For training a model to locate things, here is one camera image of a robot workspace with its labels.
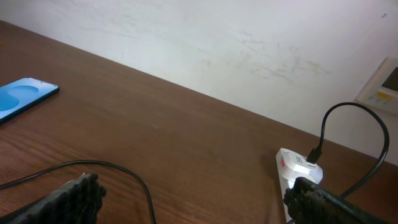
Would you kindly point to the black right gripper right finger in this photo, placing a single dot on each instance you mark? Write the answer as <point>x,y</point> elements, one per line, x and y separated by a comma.
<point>308,203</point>

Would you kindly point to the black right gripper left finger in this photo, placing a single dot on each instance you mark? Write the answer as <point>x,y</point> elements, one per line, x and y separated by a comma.
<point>76,202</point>

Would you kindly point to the blue Galaxy smartphone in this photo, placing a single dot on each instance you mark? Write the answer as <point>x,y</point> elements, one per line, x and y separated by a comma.
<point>22,94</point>

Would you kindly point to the white USB charger plug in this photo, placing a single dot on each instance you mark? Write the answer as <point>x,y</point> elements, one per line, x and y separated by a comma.
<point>300,168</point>

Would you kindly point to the white power strip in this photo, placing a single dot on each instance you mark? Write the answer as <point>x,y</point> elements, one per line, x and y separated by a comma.
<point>287,183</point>

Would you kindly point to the white wall control panel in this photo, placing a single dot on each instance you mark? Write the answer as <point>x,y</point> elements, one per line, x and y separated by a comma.
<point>380,92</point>

